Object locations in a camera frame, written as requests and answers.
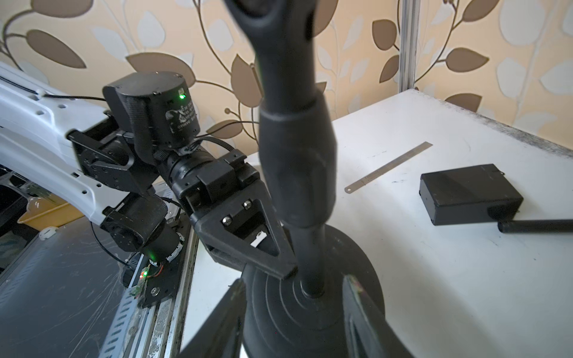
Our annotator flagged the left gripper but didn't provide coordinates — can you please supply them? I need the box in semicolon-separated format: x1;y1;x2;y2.
170;149;297;280

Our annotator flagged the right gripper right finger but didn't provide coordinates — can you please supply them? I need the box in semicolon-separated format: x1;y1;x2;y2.
343;275;412;357

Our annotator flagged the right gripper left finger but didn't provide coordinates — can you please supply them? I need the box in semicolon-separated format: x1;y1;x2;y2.
177;279;247;358

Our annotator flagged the black round base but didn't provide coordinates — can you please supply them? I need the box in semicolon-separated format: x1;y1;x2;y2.
241;225;385;357

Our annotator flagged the black mic stand rod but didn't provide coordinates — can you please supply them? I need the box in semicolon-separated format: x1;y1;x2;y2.
225;1;337;298

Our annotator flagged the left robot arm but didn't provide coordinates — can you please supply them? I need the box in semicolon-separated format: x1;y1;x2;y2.
1;64;297;280

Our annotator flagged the metal ruler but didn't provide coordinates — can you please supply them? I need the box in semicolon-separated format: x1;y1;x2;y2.
345;142;433;194

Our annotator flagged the small black box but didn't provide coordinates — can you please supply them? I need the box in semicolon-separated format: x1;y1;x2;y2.
419;164;524;226

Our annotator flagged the aluminium frame rail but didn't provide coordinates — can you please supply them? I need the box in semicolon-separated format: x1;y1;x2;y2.
99;228;198;357

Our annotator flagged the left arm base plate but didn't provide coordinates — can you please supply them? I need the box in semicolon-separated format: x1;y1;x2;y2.
121;214;191;308

